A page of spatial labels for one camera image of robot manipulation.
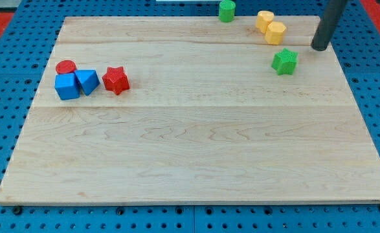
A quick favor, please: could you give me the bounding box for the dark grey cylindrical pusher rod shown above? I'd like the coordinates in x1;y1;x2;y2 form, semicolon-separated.
311;0;348;51

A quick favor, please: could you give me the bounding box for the yellow hexagon block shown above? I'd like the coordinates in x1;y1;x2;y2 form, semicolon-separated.
265;21;287;45

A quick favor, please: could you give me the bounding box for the green star block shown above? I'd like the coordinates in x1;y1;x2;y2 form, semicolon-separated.
271;48;298;75

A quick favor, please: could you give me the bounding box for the red star block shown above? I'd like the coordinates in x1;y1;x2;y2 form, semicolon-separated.
102;67;130;95

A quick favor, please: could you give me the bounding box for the yellow heart block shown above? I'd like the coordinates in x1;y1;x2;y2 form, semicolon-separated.
256;10;274;34

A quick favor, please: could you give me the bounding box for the green cylinder block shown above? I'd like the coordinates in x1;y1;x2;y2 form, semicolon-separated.
218;0;236;23

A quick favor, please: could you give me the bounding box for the wooden board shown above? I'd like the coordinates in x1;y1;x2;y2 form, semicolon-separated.
0;16;380;206

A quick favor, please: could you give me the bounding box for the blue triangle block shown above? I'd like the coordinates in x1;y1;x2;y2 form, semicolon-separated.
74;70;100;96

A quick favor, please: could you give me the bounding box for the red cylinder block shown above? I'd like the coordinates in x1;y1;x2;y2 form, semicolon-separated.
55;60;77;74

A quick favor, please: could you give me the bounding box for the blue cube block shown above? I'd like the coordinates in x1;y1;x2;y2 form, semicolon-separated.
54;72;80;100

